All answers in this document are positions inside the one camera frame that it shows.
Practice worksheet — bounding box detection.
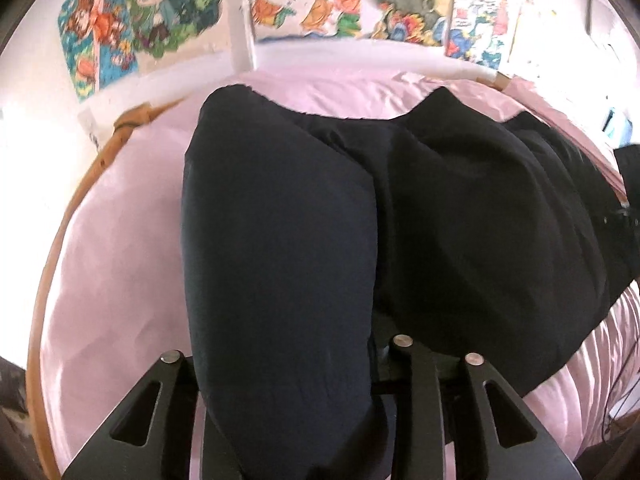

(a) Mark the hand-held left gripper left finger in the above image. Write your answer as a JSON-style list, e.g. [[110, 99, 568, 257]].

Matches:
[[62, 350, 207, 480]]

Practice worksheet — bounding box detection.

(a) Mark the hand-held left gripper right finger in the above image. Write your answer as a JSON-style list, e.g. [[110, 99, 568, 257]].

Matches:
[[387, 335, 576, 480]]

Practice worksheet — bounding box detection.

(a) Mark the black puffer jacket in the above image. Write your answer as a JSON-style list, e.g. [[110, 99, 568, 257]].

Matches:
[[181, 85, 636, 480]]

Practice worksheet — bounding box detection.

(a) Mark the pink bed sheet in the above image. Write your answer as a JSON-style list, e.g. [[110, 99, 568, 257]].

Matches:
[[35, 67, 640, 480]]

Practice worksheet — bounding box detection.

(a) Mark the orange flowers grey creature poster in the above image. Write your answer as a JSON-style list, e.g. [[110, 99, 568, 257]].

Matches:
[[247, 0, 457, 45]]

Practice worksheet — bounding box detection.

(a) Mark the black cable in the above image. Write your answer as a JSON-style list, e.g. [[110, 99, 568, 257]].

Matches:
[[601, 392, 640, 450]]

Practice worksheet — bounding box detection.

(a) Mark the wooden bed frame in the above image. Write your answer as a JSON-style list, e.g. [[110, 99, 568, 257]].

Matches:
[[29, 72, 516, 480]]

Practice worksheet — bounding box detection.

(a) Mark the blue red cartoon wall poster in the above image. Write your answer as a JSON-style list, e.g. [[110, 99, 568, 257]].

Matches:
[[444, 0, 523, 72]]

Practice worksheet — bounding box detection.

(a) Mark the white bed rail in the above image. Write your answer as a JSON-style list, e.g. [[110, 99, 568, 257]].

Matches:
[[252, 40, 501, 88]]

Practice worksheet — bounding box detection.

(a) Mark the blond cartoon figure wall poster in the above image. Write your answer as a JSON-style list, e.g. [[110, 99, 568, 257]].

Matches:
[[57, 0, 227, 104]]

